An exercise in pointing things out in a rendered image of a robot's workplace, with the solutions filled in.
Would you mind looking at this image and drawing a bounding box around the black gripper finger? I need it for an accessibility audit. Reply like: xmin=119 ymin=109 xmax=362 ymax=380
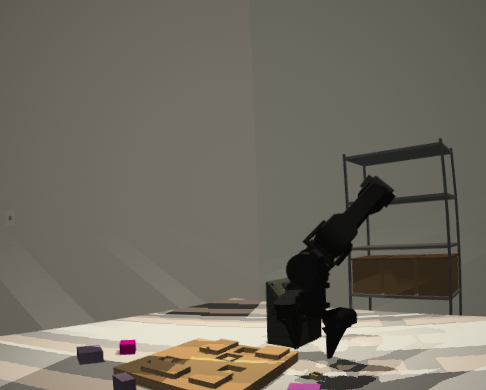
xmin=322 ymin=325 xmax=352 ymax=359
xmin=276 ymin=315 xmax=304 ymax=350

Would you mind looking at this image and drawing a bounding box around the pink cube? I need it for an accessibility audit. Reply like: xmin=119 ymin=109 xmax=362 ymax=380
xmin=287 ymin=383 xmax=321 ymax=390

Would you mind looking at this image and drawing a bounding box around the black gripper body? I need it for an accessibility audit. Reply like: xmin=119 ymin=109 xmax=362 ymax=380
xmin=300 ymin=279 xmax=357 ymax=329

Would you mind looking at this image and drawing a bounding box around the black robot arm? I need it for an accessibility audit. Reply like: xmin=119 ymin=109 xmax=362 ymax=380
xmin=273 ymin=175 xmax=396 ymax=319

